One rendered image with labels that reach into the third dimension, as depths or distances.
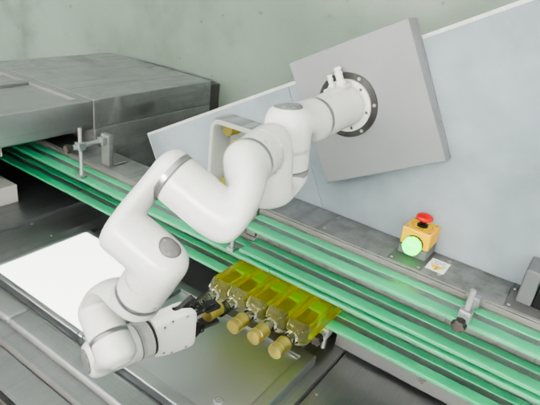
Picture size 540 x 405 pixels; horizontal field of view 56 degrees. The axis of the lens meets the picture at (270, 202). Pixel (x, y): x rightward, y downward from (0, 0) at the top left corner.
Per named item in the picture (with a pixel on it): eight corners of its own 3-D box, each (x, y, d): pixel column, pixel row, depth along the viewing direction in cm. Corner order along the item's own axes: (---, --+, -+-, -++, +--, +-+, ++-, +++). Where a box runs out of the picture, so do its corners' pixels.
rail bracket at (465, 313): (464, 298, 112) (445, 328, 101) (474, 270, 108) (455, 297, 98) (483, 306, 110) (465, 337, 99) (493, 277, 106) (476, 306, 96)
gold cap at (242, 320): (237, 321, 120) (225, 330, 117) (239, 308, 119) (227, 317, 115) (249, 328, 118) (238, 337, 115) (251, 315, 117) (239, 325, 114)
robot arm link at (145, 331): (143, 373, 105) (155, 367, 106) (144, 339, 101) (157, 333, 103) (126, 351, 110) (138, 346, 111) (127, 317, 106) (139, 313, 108)
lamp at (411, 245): (402, 248, 122) (398, 253, 120) (407, 232, 121) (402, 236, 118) (420, 255, 120) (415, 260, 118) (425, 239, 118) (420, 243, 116)
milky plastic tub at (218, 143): (224, 182, 160) (206, 190, 153) (230, 112, 150) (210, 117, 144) (269, 201, 151) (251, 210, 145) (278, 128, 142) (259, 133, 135)
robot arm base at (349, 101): (315, 73, 125) (280, 83, 113) (361, 59, 117) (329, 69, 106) (331, 134, 128) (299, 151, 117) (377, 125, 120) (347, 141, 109)
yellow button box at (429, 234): (407, 240, 129) (396, 251, 124) (415, 214, 126) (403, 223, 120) (435, 251, 126) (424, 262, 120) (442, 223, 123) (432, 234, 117)
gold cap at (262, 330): (273, 332, 114) (262, 341, 111) (264, 338, 116) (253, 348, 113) (263, 319, 115) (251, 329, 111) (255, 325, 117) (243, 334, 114)
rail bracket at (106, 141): (118, 162, 183) (62, 178, 166) (117, 117, 176) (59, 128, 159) (127, 166, 181) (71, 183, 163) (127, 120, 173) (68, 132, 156)
